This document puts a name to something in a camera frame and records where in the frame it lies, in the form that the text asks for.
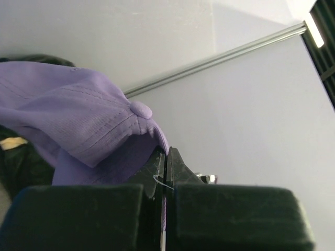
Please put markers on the aluminium corner post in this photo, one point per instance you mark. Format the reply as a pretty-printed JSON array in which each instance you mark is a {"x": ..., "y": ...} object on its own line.
[{"x": 295, "y": 30}]

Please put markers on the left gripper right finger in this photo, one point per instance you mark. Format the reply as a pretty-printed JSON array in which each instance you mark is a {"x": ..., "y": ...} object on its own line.
[{"x": 177, "y": 171}]

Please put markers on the purple LA cap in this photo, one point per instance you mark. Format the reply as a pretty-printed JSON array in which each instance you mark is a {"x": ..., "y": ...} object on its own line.
[{"x": 79, "y": 121}]

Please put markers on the black floral blanket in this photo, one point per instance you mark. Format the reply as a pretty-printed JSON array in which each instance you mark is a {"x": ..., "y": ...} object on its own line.
[{"x": 27, "y": 152}]

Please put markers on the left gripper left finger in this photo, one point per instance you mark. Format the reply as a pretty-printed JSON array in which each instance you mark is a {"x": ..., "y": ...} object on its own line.
[{"x": 145, "y": 180}]

